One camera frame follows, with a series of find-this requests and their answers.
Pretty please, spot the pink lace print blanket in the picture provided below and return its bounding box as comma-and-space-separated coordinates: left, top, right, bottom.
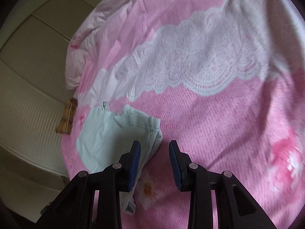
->
59, 0, 305, 229

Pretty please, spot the pale green small shirt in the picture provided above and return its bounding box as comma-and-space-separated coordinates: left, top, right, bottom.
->
76, 101, 163, 215

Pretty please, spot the brown plaid cushion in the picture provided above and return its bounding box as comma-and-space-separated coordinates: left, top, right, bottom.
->
55, 98, 79, 134

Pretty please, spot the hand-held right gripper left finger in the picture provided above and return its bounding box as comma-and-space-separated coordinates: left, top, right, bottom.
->
31, 140, 141, 229

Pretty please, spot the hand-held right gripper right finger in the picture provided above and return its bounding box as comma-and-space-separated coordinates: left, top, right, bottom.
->
169, 139, 278, 229

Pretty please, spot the pale pink quilt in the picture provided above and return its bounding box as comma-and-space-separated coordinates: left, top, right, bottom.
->
65, 0, 148, 90

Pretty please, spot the beige ribbed padded headboard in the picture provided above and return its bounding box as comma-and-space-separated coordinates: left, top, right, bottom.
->
0, 0, 96, 179

